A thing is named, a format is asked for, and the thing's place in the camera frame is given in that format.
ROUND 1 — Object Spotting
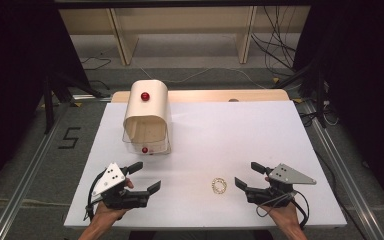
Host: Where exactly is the person's left hand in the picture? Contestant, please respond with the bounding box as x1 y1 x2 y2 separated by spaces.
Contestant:
92 178 135 231

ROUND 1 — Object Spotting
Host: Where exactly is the grey right gripper cable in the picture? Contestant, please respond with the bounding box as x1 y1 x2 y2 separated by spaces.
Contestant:
255 191 295 219

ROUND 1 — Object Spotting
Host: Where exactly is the person's right hand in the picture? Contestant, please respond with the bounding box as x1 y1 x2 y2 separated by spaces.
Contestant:
259 176 302 231

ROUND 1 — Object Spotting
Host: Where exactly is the bundle of black floor cables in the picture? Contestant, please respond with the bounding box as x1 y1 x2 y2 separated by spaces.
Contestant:
250 5 298 78

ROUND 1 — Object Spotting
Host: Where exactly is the thin black floor cable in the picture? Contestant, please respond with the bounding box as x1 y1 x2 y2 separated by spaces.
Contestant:
80 56 113 72

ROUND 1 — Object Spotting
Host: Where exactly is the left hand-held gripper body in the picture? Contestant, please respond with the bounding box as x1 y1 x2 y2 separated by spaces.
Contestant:
91 162 152 211

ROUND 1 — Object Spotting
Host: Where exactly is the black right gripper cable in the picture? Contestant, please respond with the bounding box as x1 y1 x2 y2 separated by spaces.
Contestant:
290 190 311 231

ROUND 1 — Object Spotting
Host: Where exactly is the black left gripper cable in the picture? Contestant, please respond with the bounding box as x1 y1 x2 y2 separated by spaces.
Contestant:
83 171 108 222

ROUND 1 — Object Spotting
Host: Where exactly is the black metal stand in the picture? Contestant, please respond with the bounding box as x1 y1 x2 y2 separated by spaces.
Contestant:
41 70 105 135
274 58 328 129

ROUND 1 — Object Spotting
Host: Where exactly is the dark curtain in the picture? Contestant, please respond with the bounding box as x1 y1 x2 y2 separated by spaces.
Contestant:
292 0 384 218
0 0 92 203

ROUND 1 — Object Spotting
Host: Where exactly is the aluminium floor rail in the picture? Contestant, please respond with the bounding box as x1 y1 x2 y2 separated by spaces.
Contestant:
0 94 113 240
298 99 384 240

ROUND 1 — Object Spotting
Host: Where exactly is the black frame bar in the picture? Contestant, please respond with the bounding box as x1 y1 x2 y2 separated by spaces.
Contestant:
52 0 315 10

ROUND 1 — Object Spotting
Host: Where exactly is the cream box with red knobs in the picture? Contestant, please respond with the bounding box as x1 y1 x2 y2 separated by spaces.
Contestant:
122 78 173 156

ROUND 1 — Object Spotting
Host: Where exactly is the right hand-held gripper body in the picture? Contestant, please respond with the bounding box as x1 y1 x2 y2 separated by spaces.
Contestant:
245 162 318 208

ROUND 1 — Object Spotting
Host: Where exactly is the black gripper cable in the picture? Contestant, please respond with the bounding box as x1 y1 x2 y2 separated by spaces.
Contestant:
290 190 311 231
83 171 108 222

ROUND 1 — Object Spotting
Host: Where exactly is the beaded bracelet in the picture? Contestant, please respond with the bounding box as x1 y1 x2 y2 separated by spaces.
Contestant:
211 177 229 195

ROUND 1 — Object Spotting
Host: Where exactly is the wooden table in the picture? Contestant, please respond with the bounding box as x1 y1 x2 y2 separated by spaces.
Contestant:
111 88 291 104

